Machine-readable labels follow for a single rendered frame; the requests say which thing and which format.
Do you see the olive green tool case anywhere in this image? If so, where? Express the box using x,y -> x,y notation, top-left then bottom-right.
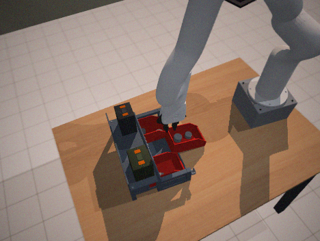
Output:
126,144 -> 155,181

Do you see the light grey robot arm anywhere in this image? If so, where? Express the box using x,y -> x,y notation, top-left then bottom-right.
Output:
156,0 -> 320,107

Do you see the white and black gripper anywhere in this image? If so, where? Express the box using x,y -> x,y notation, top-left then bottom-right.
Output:
157,102 -> 186,133

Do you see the red bin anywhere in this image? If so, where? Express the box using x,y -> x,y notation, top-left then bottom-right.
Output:
165,123 -> 206,153
153,152 -> 185,177
138,115 -> 166,143

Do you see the dark grey tool case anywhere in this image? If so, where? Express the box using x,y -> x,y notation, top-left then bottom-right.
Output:
114,102 -> 137,136

